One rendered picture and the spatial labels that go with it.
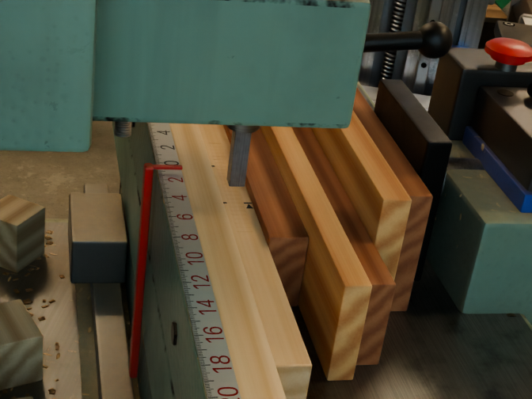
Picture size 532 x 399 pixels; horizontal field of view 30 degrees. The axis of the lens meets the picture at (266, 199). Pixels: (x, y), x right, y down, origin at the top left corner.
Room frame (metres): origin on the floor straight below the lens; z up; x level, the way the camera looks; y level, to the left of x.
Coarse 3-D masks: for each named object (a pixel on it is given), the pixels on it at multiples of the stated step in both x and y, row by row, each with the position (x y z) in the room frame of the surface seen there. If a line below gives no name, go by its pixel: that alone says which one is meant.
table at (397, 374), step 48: (144, 288) 0.50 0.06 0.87; (432, 288) 0.49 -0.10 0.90; (144, 336) 0.48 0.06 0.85; (432, 336) 0.44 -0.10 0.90; (480, 336) 0.45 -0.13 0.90; (528, 336) 0.46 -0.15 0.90; (336, 384) 0.39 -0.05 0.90; (384, 384) 0.40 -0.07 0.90; (432, 384) 0.40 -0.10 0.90; (480, 384) 0.41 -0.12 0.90; (528, 384) 0.41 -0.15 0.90
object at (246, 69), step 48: (144, 0) 0.45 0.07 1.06; (192, 0) 0.45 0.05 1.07; (240, 0) 0.46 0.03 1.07; (288, 0) 0.46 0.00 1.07; (336, 0) 0.47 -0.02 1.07; (96, 48) 0.44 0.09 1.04; (144, 48) 0.45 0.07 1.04; (192, 48) 0.45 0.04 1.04; (240, 48) 0.46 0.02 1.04; (288, 48) 0.46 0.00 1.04; (336, 48) 0.47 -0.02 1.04; (96, 96) 0.44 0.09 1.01; (144, 96) 0.45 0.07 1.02; (192, 96) 0.45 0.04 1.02; (240, 96) 0.46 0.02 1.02; (288, 96) 0.47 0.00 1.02; (336, 96) 0.47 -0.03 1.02
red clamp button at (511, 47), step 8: (488, 40) 0.59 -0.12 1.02; (496, 40) 0.59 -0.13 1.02; (504, 40) 0.59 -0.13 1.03; (512, 40) 0.59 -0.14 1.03; (488, 48) 0.58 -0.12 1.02; (496, 48) 0.58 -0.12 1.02; (504, 48) 0.57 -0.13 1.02; (512, 48) 0.57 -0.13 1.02; (520, 48) 0.58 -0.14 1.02; (528, 48) 0.58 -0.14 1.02; (496, 56) 0.57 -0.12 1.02; (504, 56) 0.57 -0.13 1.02; (512, 56) 0.57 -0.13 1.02; (520, 56) 0.57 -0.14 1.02; (528, 56) 0.57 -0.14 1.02; (512, 64) 0.57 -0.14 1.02; (520, 64) 0.58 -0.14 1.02
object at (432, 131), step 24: (384, 96) 0.56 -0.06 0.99; (408, 96) 0.55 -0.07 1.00; (384, 120) 0.55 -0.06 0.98; (408, 120) 0.52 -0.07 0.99; (432, 120) 0.52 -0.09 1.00; (408, 144) 0.51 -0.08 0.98; (432, 144) 0.49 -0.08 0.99; (432, 168) 0.49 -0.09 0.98; (456, 168) 0.53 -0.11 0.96; (480, 168) 0.54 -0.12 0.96; (432, 192) 0.49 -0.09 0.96; (432, 216) 0.49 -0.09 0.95
